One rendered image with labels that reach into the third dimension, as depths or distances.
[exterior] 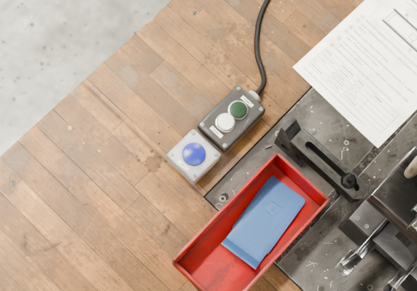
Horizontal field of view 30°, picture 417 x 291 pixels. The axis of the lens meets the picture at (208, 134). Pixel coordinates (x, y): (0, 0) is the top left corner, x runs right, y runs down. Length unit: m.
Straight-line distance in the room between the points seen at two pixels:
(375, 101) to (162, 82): 0.38
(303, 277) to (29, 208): 0.47
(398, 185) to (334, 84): 0.34
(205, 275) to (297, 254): 0.16
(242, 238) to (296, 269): 0.11
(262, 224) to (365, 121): 0.27
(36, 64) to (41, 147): 1.06
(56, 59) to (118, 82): 1.02
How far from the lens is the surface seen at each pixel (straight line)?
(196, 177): 1.31
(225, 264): 1.31
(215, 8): 1.46
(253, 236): 1.32
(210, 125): 1.34
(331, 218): 1.36
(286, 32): 1.45
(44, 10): 2.48
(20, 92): 2.38
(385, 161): 1.40
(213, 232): 1.32
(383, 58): 1.47
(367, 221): 1.28
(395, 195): 1.13
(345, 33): 1.47
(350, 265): 1.26
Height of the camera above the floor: 2.20
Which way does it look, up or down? 73 degrees down
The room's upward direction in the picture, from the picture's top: 11 degrees clockwise
